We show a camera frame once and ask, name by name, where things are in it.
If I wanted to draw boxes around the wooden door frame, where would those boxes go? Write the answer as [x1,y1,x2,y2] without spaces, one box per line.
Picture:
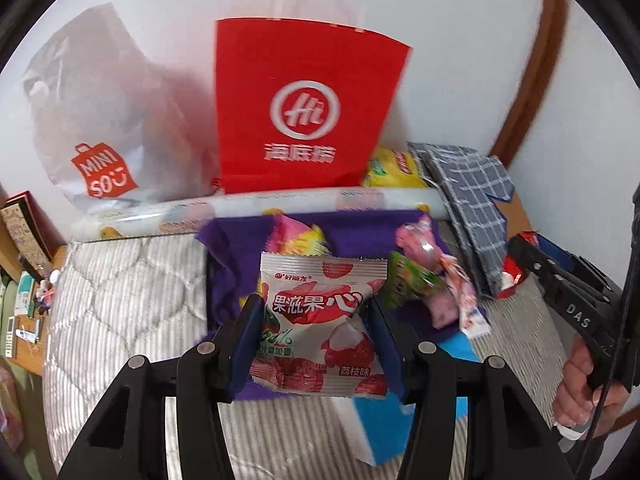
[490,0,568,171]

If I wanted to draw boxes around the purple cloth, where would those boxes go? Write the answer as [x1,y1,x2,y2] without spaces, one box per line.
[197,210,463,401]

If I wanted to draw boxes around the red snack packet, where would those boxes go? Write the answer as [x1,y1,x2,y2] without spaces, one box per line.
[500,230,543,298]

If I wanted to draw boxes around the red paper bag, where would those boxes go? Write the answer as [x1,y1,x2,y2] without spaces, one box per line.
[215,19,413,195]

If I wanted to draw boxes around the striped mattress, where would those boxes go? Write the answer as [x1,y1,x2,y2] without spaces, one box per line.
[42,232,566,480]

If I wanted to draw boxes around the black cable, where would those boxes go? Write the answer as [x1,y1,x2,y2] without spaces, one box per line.
[572,210,640,480]

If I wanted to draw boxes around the small bottles and tubes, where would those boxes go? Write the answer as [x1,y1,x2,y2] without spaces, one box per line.
[0,270,61,361]

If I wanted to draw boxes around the plaid cloth with star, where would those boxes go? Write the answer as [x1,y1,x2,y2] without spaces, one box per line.
[407,142,516,301]

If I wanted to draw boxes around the person's right hand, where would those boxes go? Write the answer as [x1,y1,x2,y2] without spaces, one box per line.
[552,337,629,429]

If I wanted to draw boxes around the translucent plastic shopping bag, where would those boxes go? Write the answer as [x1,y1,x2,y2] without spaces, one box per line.
[22,2,221,213]

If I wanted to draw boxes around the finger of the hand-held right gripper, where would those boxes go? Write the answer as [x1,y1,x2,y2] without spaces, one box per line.
[538,238,609,294]
[507,236,562,292]

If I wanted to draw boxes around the green snack packet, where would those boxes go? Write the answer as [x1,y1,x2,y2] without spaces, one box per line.
[385,252,448,311]

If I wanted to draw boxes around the printed paper roll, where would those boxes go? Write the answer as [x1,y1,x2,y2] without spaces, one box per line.
[82,185,446,241]

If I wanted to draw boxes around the person's right forearm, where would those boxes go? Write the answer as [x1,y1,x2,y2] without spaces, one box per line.
[555,422,611,480]

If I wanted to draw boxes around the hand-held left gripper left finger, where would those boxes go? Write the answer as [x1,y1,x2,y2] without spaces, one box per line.
[57,293,266,480]

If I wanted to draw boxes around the yellow purple snack packet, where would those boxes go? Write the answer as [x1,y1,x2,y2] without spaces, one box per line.
[265,212,333,258]

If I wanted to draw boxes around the printed box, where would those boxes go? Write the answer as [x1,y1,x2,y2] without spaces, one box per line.
[0,191,66,281]

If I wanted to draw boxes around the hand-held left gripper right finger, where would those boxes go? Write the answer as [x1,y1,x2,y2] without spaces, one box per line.
[366,296,571,480]

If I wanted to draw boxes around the blue tissue pack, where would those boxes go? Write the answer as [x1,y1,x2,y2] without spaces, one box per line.
[340,332,478,466]

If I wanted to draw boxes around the white pink fruit snack packet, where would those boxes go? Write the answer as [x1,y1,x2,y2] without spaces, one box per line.
[248,252,390,398]
[457,280,491,338]

